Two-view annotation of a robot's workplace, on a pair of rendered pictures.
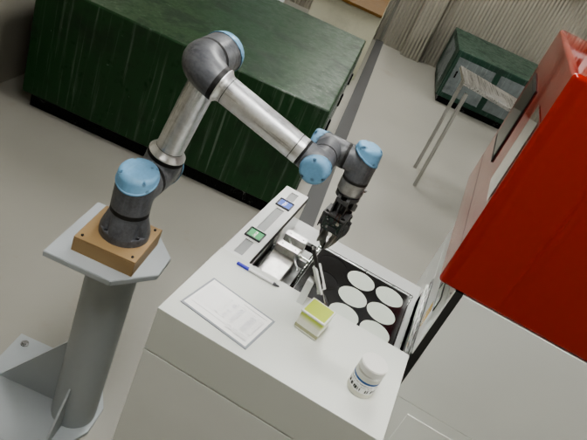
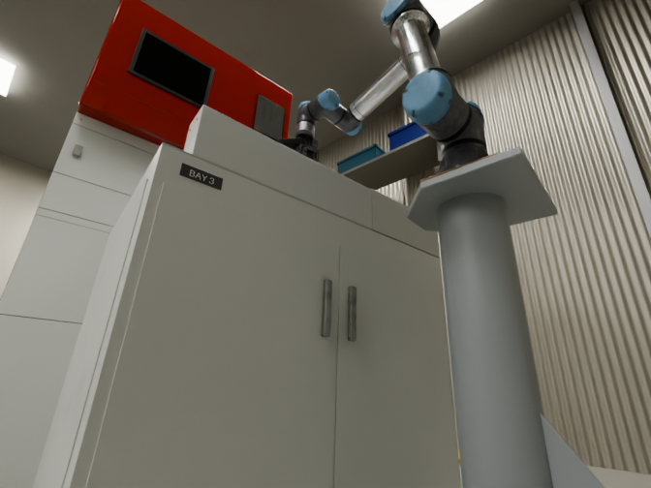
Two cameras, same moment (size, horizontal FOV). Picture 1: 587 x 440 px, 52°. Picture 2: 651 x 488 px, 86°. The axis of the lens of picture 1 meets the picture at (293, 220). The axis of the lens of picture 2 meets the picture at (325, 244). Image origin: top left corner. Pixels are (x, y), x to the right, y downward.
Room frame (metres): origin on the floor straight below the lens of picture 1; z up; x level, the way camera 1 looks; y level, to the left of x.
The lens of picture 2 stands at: (2.24, 0.71, 0.37)
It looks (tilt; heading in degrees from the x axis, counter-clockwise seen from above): 22 degrees up; 223
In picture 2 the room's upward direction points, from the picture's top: 2 degrees clockwise
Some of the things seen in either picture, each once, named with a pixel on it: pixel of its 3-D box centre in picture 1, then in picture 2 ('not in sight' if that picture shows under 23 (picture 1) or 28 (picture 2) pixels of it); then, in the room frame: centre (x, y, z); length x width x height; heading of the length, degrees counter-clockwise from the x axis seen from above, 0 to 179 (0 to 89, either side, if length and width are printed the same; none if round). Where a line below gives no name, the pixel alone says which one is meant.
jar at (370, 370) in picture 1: (367, 375); not in sight; (1.14, -0.33, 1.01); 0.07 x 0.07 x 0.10
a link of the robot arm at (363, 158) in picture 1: (362, 162); (307, 116); (1.51, -0.10, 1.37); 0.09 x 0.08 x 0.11; 86
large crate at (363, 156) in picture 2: not in sight; (366, 169); (-0.23, -1.08, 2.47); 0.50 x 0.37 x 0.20; 90
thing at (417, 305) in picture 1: (410, 327); not in sight; (1.57, -0.49, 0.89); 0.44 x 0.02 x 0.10; 171
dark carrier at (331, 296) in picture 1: (352, 297); not in sight; (1.59, -0.28, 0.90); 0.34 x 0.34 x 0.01; 81
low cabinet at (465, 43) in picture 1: (504, 88); not in sight; (8.46, -1.86, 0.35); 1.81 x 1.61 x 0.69; 90
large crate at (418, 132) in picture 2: not in sight; (425, 141); (-0.23, -0.41, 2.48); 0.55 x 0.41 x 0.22; 90
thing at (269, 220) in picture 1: (263, 236); (290, 182); (1.71, 0.07, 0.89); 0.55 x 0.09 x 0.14; 171
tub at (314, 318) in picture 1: (314, 319); not in sight; (1.27, -0.16, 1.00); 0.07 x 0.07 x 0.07; 73
